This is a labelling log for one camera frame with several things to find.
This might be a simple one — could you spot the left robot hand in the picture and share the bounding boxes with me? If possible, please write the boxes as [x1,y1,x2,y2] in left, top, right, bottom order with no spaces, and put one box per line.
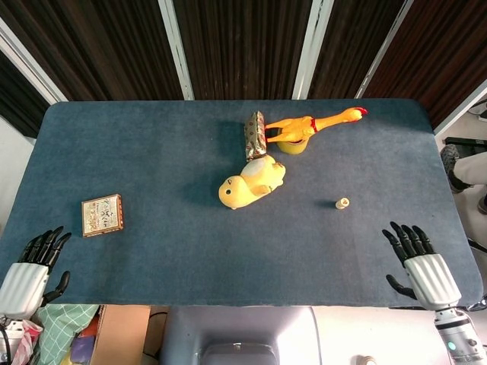
[0,226,72,319]

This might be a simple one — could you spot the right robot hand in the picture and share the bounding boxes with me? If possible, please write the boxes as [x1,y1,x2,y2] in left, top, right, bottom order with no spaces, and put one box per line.
[382,221,463,312]

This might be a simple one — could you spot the small patterned card box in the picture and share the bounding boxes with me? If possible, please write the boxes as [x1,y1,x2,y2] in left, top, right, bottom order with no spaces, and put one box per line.
[81,194,126,239]

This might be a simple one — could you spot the pink plastic bag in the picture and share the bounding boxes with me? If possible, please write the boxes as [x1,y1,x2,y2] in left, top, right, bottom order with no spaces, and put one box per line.
[13,319,43,365]

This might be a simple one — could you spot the green checked bag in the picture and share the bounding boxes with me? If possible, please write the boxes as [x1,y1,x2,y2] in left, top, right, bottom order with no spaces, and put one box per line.
[36,303,100,365]

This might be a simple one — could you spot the purple object under table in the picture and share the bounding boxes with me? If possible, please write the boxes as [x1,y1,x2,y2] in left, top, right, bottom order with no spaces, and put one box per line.
[71,334,94,365]

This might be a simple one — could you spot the brown cardboard box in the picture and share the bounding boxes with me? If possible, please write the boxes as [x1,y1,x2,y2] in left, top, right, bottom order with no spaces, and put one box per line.
[91,303,152,365]

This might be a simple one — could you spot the person leg beige trousers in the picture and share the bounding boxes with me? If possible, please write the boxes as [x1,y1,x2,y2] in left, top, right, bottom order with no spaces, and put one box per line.
[454,154,487,187]

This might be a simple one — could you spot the dark grey sneaker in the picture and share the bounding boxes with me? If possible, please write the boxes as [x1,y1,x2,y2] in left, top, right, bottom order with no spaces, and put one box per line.
[440,144,475,194]

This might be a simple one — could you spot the black floor object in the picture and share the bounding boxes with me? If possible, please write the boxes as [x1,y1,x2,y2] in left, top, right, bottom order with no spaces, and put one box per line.
[444,137,487,149]

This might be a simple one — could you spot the blue felt table cover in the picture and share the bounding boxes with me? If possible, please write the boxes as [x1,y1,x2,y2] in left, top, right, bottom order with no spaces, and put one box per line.
[0,99,482,309]

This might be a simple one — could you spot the grey robot torso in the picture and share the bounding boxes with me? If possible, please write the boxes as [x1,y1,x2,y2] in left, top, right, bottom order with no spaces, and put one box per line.
[159,306,323,365]

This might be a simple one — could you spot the orange rubber chicken toy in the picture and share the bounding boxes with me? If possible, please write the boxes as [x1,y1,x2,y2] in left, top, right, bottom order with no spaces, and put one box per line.
[264,107,369,144]

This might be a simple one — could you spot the yellow duck plush toy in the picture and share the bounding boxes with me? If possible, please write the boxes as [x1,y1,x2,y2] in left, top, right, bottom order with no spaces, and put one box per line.
[218,154,286,211]

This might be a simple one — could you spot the patterned foil snack bag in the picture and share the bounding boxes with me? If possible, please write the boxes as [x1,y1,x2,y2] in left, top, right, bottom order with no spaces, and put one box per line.
[243,110,268,160]

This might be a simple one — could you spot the white partition frame post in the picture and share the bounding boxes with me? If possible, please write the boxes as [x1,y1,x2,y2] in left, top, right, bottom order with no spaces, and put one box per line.
[292,0,336,100]
[355,0,414,100]
[433,87,487,137]
[0,17,69,104]
[158,0,195,100]

